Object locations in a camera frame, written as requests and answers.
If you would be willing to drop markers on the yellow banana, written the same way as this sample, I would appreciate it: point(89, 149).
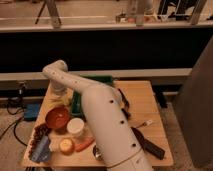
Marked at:
point(56, 101)

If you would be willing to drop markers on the yellow round fruit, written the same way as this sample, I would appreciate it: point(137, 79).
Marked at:
point(66, 146)

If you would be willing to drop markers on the white plastic cup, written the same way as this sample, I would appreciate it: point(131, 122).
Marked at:
point(76, 127)

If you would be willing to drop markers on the dark red grapes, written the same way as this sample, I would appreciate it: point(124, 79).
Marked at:
point(39, 131)

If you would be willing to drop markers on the green plastic tray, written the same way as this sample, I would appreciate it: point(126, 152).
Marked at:
point(76, 109)

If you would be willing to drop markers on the black handled brush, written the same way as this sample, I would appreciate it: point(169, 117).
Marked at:
point(125, 108)

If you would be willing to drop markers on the red-orange bowl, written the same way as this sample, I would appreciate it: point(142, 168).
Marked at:
point(57, 118)

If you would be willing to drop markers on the wooden table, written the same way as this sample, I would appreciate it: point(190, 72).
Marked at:
point(143, 107)

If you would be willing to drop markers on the orange carrot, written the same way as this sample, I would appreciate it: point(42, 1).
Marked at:
point(83, 145)

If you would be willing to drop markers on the small steel cup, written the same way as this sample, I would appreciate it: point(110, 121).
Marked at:
point(97, 153)

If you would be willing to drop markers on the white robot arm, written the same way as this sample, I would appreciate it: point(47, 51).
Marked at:
point(119, 147)

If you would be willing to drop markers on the black remote control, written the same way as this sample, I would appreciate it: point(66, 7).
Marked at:
point(147, 145)

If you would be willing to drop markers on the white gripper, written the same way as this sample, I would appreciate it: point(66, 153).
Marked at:
point(57, 88)

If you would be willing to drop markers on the blue box on floor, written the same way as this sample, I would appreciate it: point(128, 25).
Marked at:
point(31, 112)

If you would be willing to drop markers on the blue sponge cloth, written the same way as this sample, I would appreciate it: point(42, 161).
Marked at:
point(42, 151)

